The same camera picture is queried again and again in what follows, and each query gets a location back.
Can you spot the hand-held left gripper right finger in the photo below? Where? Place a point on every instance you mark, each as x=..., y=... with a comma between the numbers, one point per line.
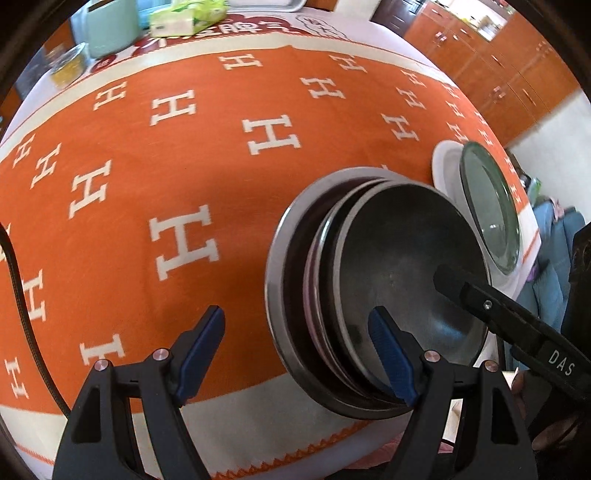
x=392, y=360

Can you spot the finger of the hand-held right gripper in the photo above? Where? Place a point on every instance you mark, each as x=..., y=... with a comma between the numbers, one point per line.
x=485, y=307

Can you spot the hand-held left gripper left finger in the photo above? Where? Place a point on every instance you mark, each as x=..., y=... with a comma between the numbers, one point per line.
x=203, y=350

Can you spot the green plate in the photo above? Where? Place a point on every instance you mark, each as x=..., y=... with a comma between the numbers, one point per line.
x=494, y=217

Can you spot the small round steel bowl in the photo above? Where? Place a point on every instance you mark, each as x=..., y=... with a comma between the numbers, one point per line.
x=406, y=258

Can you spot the large flat-bottomed steel bowl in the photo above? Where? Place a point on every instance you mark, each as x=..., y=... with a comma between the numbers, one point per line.
x=278, y=286

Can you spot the pink steel-lined bowl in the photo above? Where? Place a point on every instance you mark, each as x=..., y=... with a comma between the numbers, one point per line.
x=310, y=295

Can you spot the large white plate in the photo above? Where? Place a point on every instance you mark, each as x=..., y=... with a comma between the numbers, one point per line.
x=445, y=170

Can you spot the person's right hand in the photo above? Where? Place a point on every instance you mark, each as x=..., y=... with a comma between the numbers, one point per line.
x=519, y=385

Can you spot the person's blue trousers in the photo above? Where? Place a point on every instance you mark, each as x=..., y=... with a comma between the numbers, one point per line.
x=549, y=277

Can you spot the orange patterned blanket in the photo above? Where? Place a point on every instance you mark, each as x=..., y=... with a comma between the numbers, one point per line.
x=138, y=184

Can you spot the yellow food container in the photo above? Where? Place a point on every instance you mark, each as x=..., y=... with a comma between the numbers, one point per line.
x=69, y=69

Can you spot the green tissue pack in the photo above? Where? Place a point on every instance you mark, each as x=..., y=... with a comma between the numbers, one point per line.
x=184, y=21

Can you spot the mint green canister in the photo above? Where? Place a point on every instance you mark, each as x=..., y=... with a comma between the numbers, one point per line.
x=108, y=32

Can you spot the white countertop sterilizer cabinet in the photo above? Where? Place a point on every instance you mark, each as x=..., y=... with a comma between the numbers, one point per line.
x=277, y=3

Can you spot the wooden wall cabinets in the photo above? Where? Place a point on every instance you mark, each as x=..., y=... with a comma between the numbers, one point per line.
x=485, y=60

